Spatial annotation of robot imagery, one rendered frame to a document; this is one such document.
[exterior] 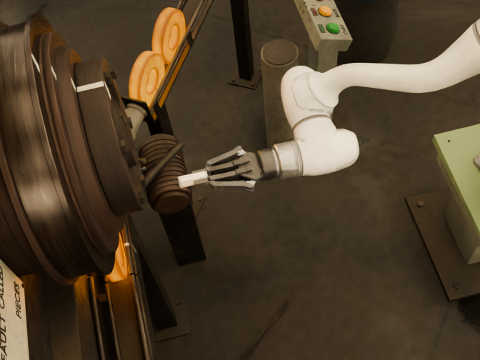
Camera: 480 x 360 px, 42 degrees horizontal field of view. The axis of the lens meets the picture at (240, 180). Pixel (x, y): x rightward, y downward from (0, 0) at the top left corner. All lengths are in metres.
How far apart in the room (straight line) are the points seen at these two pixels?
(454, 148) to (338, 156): 0.59
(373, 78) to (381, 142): 1.02
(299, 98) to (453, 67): 0.40
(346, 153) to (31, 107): 0.83
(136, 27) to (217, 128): 0.69
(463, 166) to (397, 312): 0.53
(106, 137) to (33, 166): 0.13
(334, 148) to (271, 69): 0.57
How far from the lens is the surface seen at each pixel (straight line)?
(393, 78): 1.44
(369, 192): 2.35
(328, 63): 2.15
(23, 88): 0.97
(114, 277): 1.42
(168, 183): 1.77
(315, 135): 1.53
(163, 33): 1.77
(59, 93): 1.01
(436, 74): 1.39
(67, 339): 1.27
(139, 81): 1.70
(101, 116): 1.02
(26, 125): 0.95
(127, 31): 2.95
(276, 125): 2.25
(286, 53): 2.04
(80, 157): 0.99
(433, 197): 2.35
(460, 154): 2.03
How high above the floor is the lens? 2.02
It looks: 58 degrees down
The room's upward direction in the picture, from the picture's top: 8 degrees counter-clockwise
